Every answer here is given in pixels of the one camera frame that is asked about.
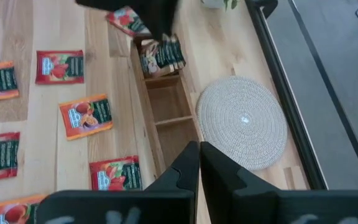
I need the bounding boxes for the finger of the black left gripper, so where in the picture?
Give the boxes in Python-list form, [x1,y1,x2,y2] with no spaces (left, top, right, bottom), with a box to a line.
[140,0,180,42]
[75,0,142,13]

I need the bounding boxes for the green potted plant white pot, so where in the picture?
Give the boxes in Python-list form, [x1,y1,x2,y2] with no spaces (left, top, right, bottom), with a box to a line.
[200,0,239,10]

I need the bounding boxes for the wooden three-compartment organiser box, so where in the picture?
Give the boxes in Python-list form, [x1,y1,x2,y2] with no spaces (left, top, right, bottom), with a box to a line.
[130,32,205,177]

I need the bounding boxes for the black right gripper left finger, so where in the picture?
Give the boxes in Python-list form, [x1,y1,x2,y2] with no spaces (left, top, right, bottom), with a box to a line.
[35,140,200,224]

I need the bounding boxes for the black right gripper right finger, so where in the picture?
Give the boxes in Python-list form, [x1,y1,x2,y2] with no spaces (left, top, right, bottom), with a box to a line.
[200,141,358,224]

